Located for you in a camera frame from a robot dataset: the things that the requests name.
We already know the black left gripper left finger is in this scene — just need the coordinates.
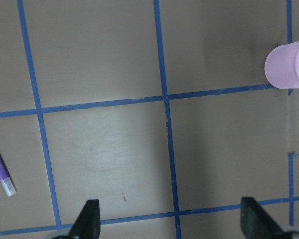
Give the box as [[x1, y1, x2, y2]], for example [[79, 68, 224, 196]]
[[67, 199, 101, 239]]

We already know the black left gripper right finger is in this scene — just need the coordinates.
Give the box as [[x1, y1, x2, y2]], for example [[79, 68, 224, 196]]
[[240, 197, 285, 239]]

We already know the purple marker pen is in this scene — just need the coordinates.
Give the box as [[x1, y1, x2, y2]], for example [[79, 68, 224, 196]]
[[0, 154, 16, 197]]

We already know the pink mesh cup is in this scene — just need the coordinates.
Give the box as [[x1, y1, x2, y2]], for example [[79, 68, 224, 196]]
[[264, 41, 299, 89]]

